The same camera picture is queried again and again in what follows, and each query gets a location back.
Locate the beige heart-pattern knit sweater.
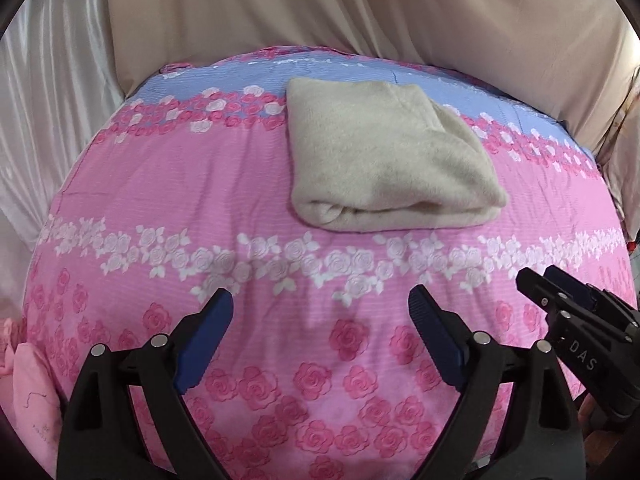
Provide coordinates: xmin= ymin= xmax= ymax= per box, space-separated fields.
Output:
xmin=286 ymin=77 xmax=508 ymax=232

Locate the person's right hand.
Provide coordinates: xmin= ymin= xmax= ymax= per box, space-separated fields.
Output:
xmin=578 ymin=393 xmax=623 ymax=466

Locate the pink cloth item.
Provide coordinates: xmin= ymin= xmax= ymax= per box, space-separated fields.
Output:
xmin=1 ymin=318 xmax=62 ymax=479

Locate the pink floral bed sheet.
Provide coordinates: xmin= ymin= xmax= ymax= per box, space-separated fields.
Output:
xmin=24 ymin=48 xmax=636 ymax=479

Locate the beige curtain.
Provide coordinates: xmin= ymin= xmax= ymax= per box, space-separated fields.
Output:
xmin=105 ymin=0 xmax=640 ymax=156

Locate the white satin curtain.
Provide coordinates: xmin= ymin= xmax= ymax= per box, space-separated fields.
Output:
xmin=1 ymin=0 xmax=124 ymax=318

